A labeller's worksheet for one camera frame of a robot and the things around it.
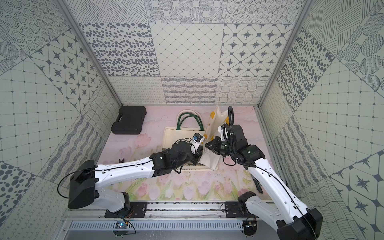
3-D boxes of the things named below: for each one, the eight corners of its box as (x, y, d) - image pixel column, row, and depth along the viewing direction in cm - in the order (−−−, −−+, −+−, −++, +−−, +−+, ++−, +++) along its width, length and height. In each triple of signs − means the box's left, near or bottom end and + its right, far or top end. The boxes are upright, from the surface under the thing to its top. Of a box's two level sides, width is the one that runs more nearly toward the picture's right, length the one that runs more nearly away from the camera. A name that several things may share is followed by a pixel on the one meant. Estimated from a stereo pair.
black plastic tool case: (114, 134, 106) (110, 129, 101) (124, 111, 121) (121, 105, 116) (140, 134, 106) (137, 129, 101) (147, 111, 121) (145, 105, 116)
